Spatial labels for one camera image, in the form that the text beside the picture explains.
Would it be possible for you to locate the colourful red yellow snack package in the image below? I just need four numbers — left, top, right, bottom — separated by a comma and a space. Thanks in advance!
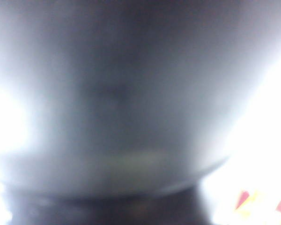
234, 189, 281, 225

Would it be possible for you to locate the black thermos with flip lid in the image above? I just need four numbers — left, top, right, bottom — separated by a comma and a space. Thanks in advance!
0, 0, 281, 225

